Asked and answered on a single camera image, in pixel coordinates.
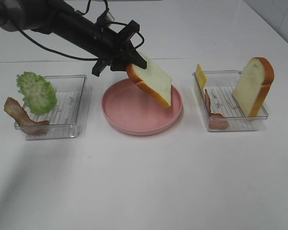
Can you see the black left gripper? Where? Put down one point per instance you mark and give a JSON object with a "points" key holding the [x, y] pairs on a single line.
{"points": [[116, 47]]}

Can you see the bread slice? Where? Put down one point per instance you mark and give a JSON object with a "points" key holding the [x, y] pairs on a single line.
{"points": [[152, 80], [253, 86]]}

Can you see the green lettuce leaf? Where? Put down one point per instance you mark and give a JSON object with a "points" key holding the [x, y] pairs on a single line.
{"points": [[38, 94]]}

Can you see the yellow cheese slice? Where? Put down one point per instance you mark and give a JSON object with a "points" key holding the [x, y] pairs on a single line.
{"points": [[201, 77]]}

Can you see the bacon strip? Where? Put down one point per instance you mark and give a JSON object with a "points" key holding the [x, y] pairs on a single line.
{"points": [[216, 120], [13, 109]]}

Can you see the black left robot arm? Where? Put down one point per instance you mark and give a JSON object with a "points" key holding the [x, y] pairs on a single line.
{"points": [[53, 16]]}

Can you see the pink round plate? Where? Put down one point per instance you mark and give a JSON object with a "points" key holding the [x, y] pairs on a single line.
{"points": [[131, 111]]}

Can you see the clear plastic left tray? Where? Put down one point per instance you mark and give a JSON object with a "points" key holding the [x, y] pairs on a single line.
{"points": [[68, 118]]}

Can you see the clear plastic tray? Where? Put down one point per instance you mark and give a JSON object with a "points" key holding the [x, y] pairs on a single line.
{"points": [[220, 85], [68, 118]]}

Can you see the clear plastic right tray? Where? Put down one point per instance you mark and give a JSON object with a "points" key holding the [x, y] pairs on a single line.
{"points": [[220, 85]]}

